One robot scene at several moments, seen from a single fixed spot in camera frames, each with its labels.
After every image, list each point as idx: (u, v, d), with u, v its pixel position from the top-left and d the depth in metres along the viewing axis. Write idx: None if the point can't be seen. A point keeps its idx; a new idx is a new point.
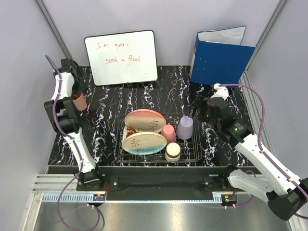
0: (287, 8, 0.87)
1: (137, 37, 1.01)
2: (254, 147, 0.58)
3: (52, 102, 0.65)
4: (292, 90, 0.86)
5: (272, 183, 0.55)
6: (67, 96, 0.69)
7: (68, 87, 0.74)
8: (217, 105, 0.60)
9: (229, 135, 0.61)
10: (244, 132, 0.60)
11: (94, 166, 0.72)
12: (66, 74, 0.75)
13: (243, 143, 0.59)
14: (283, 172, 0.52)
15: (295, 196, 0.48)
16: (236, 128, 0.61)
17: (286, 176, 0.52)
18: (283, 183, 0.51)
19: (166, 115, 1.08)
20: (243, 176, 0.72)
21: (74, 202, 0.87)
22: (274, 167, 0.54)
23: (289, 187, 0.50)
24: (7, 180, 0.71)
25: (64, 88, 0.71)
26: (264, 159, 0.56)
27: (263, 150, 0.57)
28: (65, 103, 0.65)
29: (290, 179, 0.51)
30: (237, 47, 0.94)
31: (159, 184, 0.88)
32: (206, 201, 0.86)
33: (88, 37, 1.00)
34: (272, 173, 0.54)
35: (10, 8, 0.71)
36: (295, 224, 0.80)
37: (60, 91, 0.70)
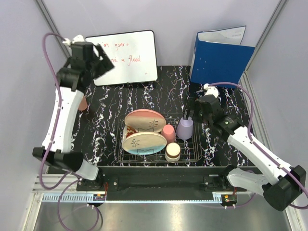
0: (287, 8, 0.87)
1: (138, 37, 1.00)
2: (245, 139, 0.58)
3: (43, 150, 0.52)
4: (292, 90, 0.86)
5: (263, 172, 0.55)
6: (61, 145, 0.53)
7: (68, 123, 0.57)
8: (207, 101, 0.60)
9: (221, 130, 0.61)
10: (235, 125, 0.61)
11: (94, 177, 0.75)
12: (68, 97, 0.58)
13: (233, 135, 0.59)
14: (273, 160, 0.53)
15: (286, 182, 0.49)
16: (227, 121, 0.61)
17: (276, 164, 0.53)
18: (274, 171, 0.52)
19: (166, 115, 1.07)
20: (241, 173, 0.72)
21: (71, 203, 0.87)
22: (264, 156, 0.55)
23: (280, 174, 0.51)
24: (7, 179, 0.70)
25: (60, 129, 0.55)
26: (255, 149, 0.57)
27: (253, 141, 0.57)
28: (57, 160, 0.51)
29: (281, 166, 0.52)
30: (237, 47, 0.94)
31: (159, 184, 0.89)
32: (206, 201, 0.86)
33: (89, 37, 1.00)
34: (263, 161, 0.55)
35: (10, 8, 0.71)
36: (295, 225, 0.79)
37: (55, 134, 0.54)
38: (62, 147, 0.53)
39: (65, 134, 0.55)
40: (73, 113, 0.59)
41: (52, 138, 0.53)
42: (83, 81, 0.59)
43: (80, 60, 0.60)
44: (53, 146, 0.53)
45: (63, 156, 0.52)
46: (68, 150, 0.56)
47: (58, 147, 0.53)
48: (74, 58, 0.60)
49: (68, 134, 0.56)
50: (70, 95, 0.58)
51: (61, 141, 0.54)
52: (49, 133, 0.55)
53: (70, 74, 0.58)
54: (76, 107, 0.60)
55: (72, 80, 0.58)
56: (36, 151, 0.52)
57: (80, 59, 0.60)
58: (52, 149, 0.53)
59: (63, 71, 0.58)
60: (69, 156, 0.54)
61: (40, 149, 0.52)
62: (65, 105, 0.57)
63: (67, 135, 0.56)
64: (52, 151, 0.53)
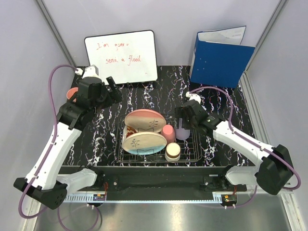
0: (287, 8, 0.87)
1: (138, 37, 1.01)
2: (227, 131, 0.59)
3: (24, 184, 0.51)
4: (292, 91, 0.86)
5: (250, 157, 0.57)
6: (42, 183, 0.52)
7: (57, 161, 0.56)
8: (188, 105, 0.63)
9: (205, 128, 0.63)
10: (217, 121, 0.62)
11: (92, 183, 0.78)
12: (63, 134, 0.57)
13: (216, 130, 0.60)
14: (254, 143, 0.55)
15: (271, 161, 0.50)
16: (209, 119, 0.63)
17: (258, 147, 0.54)
18: (257, 153, 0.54)
19: (166, 115, 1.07)
20: (237, 168, 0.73)
21: (68, 203, 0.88)
22: (247, 142, 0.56)
23: (263, 155, 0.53)
24: (7, 180, 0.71)
25: (47, 165, 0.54)
26: (237, 137, 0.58)
27: (234, 130, 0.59)
28: (35, 197, 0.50)
29: (263, 147, 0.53)
30: (237, 47, 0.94)
31: (159, 184, 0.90)
32: (206, 201, 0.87)
33: (88, 37, 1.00)
34: (246, 147, 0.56)
35: (10, 8, 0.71)
36: (295, 225, 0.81)
37: (40, 169, 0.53)
38: (44, 185, 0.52)
39: (51, 170, 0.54)
40: (65, 150, 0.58)
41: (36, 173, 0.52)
42: (82, 120, 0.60)
43: (84, 98, 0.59)
44: (35, 181, 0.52)
45: (42, 195, 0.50)
46: (50, 187, 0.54)
47: (39, 184, 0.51)
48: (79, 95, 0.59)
49: (54, 172, 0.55)
50: (66, 132, 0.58)
51: (44, 178, 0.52)
52: (35, 167, 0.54)
53: (71, 112, 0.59)
54: (70, 145, 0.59)
55: (71, 118, 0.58)
56: (18, 182, 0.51)
57: (85, 98, 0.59)
58: (33, 184, 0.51)
59: (66, 108, 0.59)
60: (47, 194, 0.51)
61: (22, 181, 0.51)
62: (58, 141, 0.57)
63: (54, 173, 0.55)
64: (33, 186, 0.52)
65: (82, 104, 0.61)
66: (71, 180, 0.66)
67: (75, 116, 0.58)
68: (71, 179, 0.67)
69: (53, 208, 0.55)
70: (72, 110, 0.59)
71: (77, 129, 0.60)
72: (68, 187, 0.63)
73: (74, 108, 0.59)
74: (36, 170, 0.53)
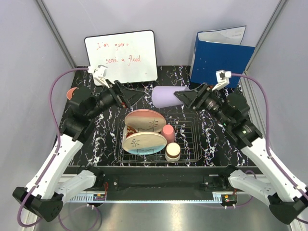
0: (287, 8, 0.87)
1: (138, 37, 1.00)
2: (263, 152, 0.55)
3: (23, 192, 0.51)
4: (292, 91, 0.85)
5: (276, 188, 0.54)
6: (42, 192, 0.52)
7: (58, 171, 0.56)
8: (237, 108, 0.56)
9: (236, 138, 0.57)
10: (253, 134, 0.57)
11: (92, 184, 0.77)
12: (67, 145, 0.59)
13: (250, 147, 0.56)
14: (290, 179, 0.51)
15: (301, 204, 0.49)
16: (244, 130, 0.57)
17: (293, 185, 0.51)
18: (289, 190, 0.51)
19: (166, 115, 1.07)
20: (243, 177, 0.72)
21: (68, 203, 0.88)
22: (281, 173, 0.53)
23: (296, 195, 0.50)
24: (7, 180, 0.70)
25: (49, 175, 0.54)
26: (273, 165, 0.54)
27: (271, 156, 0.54)
28: (34, 206, 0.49)
29: (298, 187, 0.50)
30: (237, 46, 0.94)
31: (159, 184, 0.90)
32: (207, 201, 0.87)
33: (88, 37, 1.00)
34: (279, 180, 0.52)
35: (10, 8, 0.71)
36: (295, 225, 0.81)
37: (41, 178, 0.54)
38: (43, 194, 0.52)
39: (52, 180, 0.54)
40: (67, 160, 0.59)
41: (37, 182, 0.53)
42: (85, 133, 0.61)
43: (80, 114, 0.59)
44: (35, 190, 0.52)
45: (41, 204, 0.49)
46: (48, 198, 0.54)
47: (39, 193, 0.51)
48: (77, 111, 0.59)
49: (54, 181, 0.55)
50: (69, 143, 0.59)
51: (45, 187, 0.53)
52: (37, 176, 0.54)
53: (74, 126, 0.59)
54: (71, 156, 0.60)
55: (75, 131, 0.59)
56: (18, 192, 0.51)
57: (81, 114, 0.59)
58: (33, 193, 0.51)
59: (70, 121, 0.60)
60: (45, 203, 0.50)
61: (21, 190, 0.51)
62: (61, 151, 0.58)
63: (53, 183, 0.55)
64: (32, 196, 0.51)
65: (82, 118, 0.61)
66: (68, 188, 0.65)
67: (78, 130, 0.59)
68: (69, 187, 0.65)
69: (49, 220, 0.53)
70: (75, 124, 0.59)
71: (80, 142, 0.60)
72: (65, 198, 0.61)
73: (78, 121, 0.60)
74: (37, 179, 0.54)
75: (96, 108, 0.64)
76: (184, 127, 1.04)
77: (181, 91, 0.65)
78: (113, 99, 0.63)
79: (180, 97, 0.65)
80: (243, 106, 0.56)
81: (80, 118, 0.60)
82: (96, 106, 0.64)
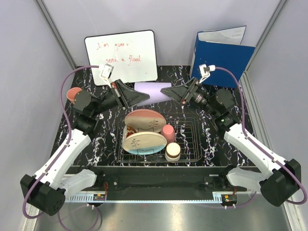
0: (287, 8, 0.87)
1: (138, 37, 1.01)
2: (240, 134, 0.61)
3: (32, 179, 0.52)
4: (292, 91, 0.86)
5: (259, 166, 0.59)
6: (50, 180, 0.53)
7: (67, 162, 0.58)
8: (224, 104, 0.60)
9: (217, 126, 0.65)
10: (231, 122, 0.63)
11: (92, 184, 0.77)
12: (77, 138, 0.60)
13: (229, 132, 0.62)
14: (267, 154, 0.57)
15: (281, 175, 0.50)
16: (223, 119, 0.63)
17: (271, 158, 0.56)
18: (268, 164, 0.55)
19: (166, 115, 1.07)
20: (240, 172, 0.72)
21: (68, 202, 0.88)
22: (260, 150, 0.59)
23: (275, 167, 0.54)
24: (7, 181, 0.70)
25: (58, 165, 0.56)
26: (250, 144, 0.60)
27: (248, 136, 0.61)
28: (42, 193, 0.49)
29: (275, 160, 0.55)
30: (237, 46, 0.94)
31: (159, 184, 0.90)
32: (206, 201, 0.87)
33: (88, 37, 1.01)
34: (258, 156, 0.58)
35: (10, 9, 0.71)
36: (295, 225, 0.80)
37: (51, 167, 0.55)
38: (52, 182, 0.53)
39: (60, 170, 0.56)
40: (75, 154, 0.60)
41: (46, 170, 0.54)
42: (95, 129, 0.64)
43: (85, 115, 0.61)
44: (44, 177, 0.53)
45: (48, 191, 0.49)
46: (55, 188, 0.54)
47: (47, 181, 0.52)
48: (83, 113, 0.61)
49: (61, 172, 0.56)
50: (79, 136, 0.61)
51: (54, 175, 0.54)
52: (46, 164, 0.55)
53: (84, 123, 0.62)
54: (80, 150, 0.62)
55: (85, 128, 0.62)
56: (27, 178, 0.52)
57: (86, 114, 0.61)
58: (42, 180, 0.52)
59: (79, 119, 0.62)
60: (53, 191, 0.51)
61: (31, 177, 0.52)
62: (72, 144, 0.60)
63: (61, 173, 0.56)
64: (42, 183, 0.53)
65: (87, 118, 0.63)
66: (70, 184, 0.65)
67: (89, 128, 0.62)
68: (70, 184, 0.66)
69: (50, 213, 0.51)
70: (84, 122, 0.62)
71: (89, 138, 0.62)
72: (67, 193, 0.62)
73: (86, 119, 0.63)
74: (46, 167, 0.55)
75: (98, 108, 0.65)
76: (184, 127, 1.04)
77: (167, 88, 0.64)
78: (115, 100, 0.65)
79: (168, 94, 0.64)
80: (229, 102, 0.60)
81: (88, 117, 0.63)
82: (99, 106, 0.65)
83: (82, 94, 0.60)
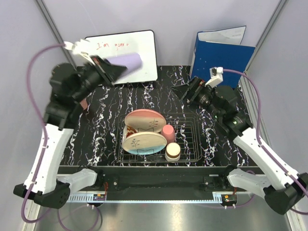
0: (287, 8, 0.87)
1: (138, 37, 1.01)
2: (253, 141, 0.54)
3: (23, 192, 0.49)
4: (292, 91, 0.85)
5: (269, 176, 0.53)
6: (42, 188, 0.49)
7: (52, 163, 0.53)
8: (225, 98, 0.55)
9: (228, 129, 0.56)
10: (244, 125, 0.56)
11: (92, 183, 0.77)
12: (55, 135, 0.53)
13: (241, 136, 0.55)
14: (281, 166, 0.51)
15: (292, 190, 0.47)
16: (235, 121, 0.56)
17: (284, 171, 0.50)
18: (281, 177, 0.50)
19: (166, 115, 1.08)
20: (242, 174, 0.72)
21: (69, 202, 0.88)
22: (272, 161, 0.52)
23: (288, 182, 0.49)
24: (7, 181, 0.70)
25: (45, 169, 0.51)
26: (263, 152, 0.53)
27: (262, 144, 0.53)
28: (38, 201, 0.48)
29: (288, 173, 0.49)
30: (237, 47, 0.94)
31: (159, 184, 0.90)
32: (206, 201, 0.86)
33: (88, 37, 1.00)
34: (270, 166, 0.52)
35: (10, 9, 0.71)
36: (295, 224, 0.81)
37: (37, 174, 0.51)
38: (44, 189, 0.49)
39: (49, 173, 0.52)
40: (60, 150, 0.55)
41: (34, 179, 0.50)
42: (71, 117, 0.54)
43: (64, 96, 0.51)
44: (34, 186, 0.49)
45: (44, 199, 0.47)
46: (51, 189, 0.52)
47: (39, 190, 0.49)
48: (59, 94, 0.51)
49: (52, 173, 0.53)
50: (56, 133, 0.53)
51: (44, 182, 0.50)
52: (32, 172, 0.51)
53: (59, 109, 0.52)
54: (64, 143, 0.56)
55: (60, 118, 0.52)
56: (17, 190, 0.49)
57: (62, 96, 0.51)
58: (33, 190, 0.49)
59: (51, 107, 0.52)
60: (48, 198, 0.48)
61: (20, 189, 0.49)
62: (51, 143, 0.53)
63: (51, 176, 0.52)
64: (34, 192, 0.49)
65: (65, 101, 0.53)
66: (73, 180, 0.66)
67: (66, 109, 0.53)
68: (73, 179, 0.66)
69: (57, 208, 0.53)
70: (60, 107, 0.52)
71: (68, 128, 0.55)
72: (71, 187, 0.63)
73: (62, 105, 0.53)
74: (33, 175, 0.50)
75: (82, 88, 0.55)
76: (184, 127, 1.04)
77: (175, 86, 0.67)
78: (100, 78, 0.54)
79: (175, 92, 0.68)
80: (231, 96, 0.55)
81: (64, 101, 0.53)
82: (82, 86, 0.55)
83: (62, 67, 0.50)
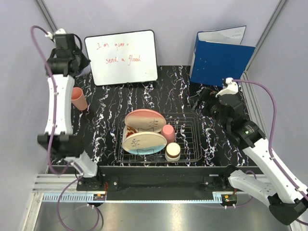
0: (287, 8, 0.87)
1: (138, 37, 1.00)
2: (264, 153, 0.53)
3: (47, 136, 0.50)
4: (292, 91, 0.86)
5: (277, 189, 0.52)
6: (65, 127, 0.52)
7: (67, 107, 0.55)
8: (230, 105, 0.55)
9: (238, 138, 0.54)
10: (255, 135, 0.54)
11: (94, 173, 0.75)
12: (62, 83, 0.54)
13: (253, 147, 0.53)
14: (291, 180, 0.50)
15: (301, 206, 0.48)
16: (247, 130, 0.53)
17: (295, 186, 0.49)
18: (291, 192, 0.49)
19: (166, 115, 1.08)
20: (244, 177, 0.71)
21: (73, 202, 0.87)
22: (283, 174, 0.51)
23: (297, 197, 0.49)
24: (7, 180, 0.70)
25: (62, 113, 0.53)
26: (274, 166, 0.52)
27: (274, 157, 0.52)
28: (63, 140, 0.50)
29: (300, 189, 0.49)
30: (237, 46, 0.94)
31: (159, 184, 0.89)
32: (207, 201, 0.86)
33: (88, 37, 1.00)
34: (280, 180, 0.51)
35: (10, 8, 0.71)
36: (295, 225, 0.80)
37: (56, 118, 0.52)
38: (66, 130, 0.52)
39: (66, 117, 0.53)
40: (69, 97, 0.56)
41: (54, 122, 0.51)
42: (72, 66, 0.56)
43: (65, 49, 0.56)
44: (57, 128, 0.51)
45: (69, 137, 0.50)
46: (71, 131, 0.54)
47: (62, 129, 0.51)
48: (59, 49, 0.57)
49: (68, 117, 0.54)
50: (63, 80, 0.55)
51: (64, 123, 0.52)
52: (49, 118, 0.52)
53: (60, 62, 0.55)
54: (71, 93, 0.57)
55: (62, 66, 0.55)
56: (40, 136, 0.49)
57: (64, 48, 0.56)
58: (56, 132, 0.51)
59: (52, 61, 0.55)
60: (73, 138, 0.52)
61: (44, 135, 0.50)
62: (60, 90, 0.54)
63: (68, 119, 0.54)
64: (57, 134, 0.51)
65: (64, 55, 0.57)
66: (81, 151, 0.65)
67: (67, 58, 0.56)
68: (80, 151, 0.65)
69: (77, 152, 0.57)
70: (59, 60, 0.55)
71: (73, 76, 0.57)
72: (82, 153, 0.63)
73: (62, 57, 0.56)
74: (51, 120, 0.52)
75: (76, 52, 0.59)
76: (184, 127, 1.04)
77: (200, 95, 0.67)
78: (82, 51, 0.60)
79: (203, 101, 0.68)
80: (235, 101, 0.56)
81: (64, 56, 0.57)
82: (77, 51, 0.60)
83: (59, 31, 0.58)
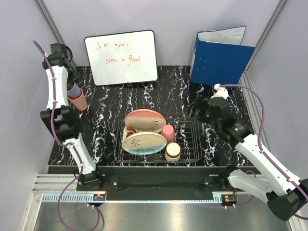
0: (287, 8, 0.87)
1: (138, 37, 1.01)
2: (254, 147, 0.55)
3: (49, 110, 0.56)
4: (292, 91, 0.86)
5: (272, 183, 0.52)
6: (65, 103, 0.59)
7: (63, 88, 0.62)
8: (217, 105, 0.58)
9: (229, 135, 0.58)
10: (245, 132, 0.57)
11: (94, 168, 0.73)
12: (59, 70, 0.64)
13: (243, 142, 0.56)
14: (282, 172, 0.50)
15: (294, 196, 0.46)
16: (236, 127, 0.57)
17: (286, 177, 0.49)
18: (282, 183, 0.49)
19: (166, 115, 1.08)
20: (243, 176, 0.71)
21: (74, 202, 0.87)
22: (274, 168, 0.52)
23: (289, 187, 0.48)
24: (7, 180, 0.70)
25: (60, 91, 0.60)
26: (264, 159, 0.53)
27: (263, 150, 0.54)
28: (64, 113, 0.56)
29: (290, 179, 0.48)
30: (237, 46, 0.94)
31: (159, 184, 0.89)
32: (206, 201, 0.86)
33: (88, 37, 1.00)
34: (272, 173, 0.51)
35: (10, 9, 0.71)
36: (295, 224, 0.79)
37: (56, 96, 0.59)
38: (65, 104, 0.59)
39: (64, 96, 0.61)
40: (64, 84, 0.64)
41: (55, 99, 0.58)
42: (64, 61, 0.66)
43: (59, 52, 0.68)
44: (57, 104, 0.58)
45: (69, 109, 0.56)
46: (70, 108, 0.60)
47: (62, 104, 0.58)
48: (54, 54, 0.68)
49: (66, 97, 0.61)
50: (58, 69, 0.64)
51: (64, 100, 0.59)
52: (50, 97, 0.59)
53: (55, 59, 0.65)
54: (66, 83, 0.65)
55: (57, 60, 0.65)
56: (43, 111, 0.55)
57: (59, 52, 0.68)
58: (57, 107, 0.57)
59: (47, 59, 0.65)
60: (74, 112, 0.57)
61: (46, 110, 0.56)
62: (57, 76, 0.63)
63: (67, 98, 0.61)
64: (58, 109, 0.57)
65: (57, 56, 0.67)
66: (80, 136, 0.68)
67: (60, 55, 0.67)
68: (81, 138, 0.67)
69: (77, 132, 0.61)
70: (54, 57, 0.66)
71: (66, 70, 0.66)
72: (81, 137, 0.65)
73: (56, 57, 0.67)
74: (52, 97, 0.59)
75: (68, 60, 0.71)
76: (184, 127, 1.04)
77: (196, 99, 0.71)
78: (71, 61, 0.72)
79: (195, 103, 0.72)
80: (222, 102, 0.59)
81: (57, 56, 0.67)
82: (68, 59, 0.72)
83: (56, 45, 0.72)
